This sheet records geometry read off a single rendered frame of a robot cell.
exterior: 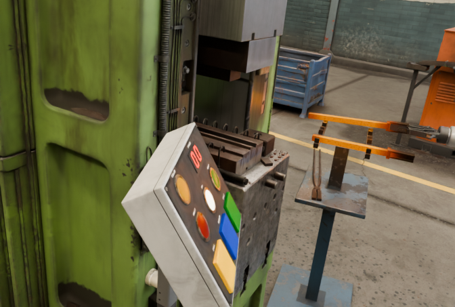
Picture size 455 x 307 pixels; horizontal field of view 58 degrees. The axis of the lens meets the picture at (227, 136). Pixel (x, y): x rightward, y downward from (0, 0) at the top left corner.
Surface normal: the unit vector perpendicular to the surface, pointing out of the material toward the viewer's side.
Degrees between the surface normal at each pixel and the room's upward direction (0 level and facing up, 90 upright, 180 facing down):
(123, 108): 89
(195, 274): 90
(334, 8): 90
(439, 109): 90
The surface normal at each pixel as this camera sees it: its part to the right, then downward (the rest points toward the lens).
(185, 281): -0.08, 0.35
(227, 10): -0.50, 0.27
